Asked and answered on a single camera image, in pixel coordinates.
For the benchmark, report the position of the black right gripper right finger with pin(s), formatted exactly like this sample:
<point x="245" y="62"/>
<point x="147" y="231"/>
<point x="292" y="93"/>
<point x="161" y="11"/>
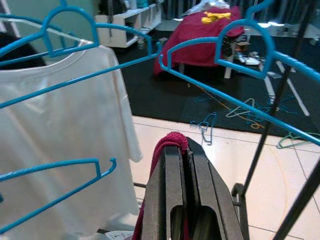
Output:
<point x="212" y="190"/>

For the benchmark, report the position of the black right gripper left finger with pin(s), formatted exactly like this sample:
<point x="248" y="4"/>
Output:
<point x="160" y="190"/>

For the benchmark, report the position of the red shirt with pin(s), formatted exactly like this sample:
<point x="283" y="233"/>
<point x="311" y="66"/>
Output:
<point x="172" y="140"/>

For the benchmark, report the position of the dark blue plastic hanger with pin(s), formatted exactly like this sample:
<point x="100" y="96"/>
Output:
<point x="203" y="123"/>

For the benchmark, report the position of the green plastic hanger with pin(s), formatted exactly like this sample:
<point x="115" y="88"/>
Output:
<point x="290" y="136"/>

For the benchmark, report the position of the pale teal plastic hanger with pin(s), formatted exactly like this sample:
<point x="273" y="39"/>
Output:
<point x="250" y="100"/>

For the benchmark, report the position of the black metal clothes rack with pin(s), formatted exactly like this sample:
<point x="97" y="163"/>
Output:
<point x="300" y="208"/>

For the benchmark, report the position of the white t-shirt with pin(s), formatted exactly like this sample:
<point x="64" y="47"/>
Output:
<point x="62" y="125"/>

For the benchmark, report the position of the maroon cloth with yellow print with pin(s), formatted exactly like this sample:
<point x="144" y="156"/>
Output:
<point x="197" y="32"/>

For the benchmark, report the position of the white low shelf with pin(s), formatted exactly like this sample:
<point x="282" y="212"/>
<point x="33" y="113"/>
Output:
<point x="125" y="25"/>

